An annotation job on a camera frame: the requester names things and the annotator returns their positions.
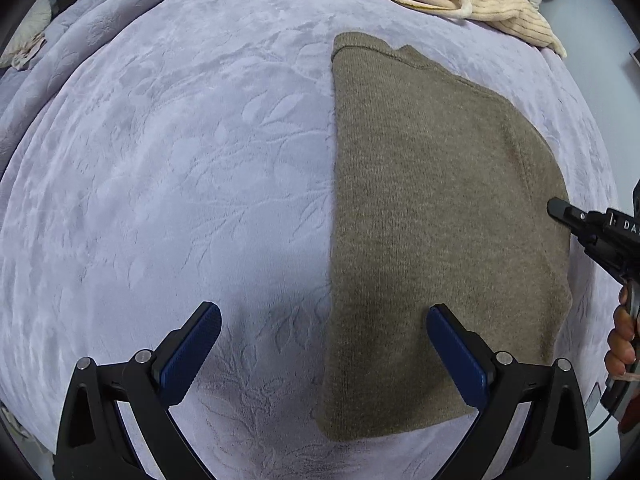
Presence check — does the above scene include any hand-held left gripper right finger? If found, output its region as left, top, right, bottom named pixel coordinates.
left=426, top=303, right=594, bottom=480

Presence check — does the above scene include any lavender embossed blanket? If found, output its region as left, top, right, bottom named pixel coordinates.
left=0, top=0, right=623, bottom=480

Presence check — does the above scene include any person's right hand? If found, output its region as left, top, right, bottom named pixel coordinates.
left=604, top=284, right=640, bottom=377

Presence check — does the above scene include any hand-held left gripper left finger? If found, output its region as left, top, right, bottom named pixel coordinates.
left=52, top=301, right=223, bottom=480

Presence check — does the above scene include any crumpled beige cloth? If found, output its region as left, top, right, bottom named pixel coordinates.
left=9, top=0, right=54, bottom=53

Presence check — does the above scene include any olive knit sweater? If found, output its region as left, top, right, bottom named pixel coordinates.
left=314, top=31, right=574, bottom=443

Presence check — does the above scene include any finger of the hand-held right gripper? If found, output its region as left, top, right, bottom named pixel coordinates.
left=546, top=198, right=609, bottom=246

